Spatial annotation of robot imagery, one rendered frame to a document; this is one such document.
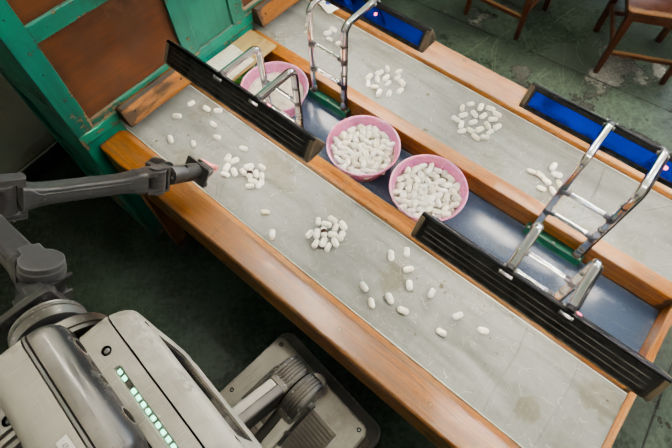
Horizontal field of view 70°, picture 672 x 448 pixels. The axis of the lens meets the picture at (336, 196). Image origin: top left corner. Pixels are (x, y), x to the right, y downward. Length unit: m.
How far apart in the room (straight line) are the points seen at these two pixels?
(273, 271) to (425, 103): 0.88
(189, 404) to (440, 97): 1.51
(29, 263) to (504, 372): 1.19
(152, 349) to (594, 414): 1.18
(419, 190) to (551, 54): 1.93
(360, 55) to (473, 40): 1.40
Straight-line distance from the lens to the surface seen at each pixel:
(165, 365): 0.78
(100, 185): 1.43
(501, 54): 3.31
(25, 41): 1.65
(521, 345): 1.55
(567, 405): 1.56
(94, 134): 1.92
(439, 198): 1.68
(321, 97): 1.95
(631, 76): 3.49
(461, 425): 1.44
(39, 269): 1.01
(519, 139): 1.90
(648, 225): 1.89
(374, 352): 1.43
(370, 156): 1.75
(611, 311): 1.77
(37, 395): 0.61
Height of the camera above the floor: 2.16
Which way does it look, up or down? 59 degrees down
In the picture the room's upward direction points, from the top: 1 degrees counter-clockwise
